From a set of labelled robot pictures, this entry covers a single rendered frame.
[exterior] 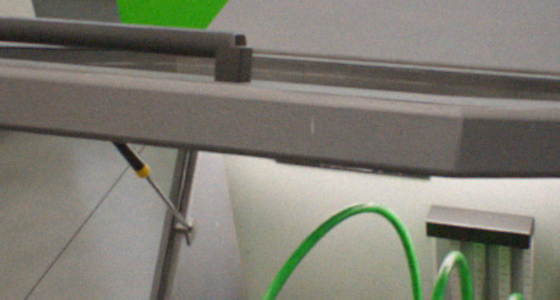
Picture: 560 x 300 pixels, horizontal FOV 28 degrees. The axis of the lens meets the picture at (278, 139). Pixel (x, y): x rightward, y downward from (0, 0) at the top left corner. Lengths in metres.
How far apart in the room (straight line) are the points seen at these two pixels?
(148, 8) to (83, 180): 0.82
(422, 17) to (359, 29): 0.09
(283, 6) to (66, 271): 2.14
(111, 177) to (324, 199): 2.48
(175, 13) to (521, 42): 3.01
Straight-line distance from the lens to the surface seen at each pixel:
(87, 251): 3.77
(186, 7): 4.42
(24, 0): 4.51
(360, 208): 1.40
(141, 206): 3.91
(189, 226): 1.58
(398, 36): 1.60
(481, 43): 1.57
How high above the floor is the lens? 2.26
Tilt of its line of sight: 33 degrees down
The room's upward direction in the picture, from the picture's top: 8 degrees counter-clockwise
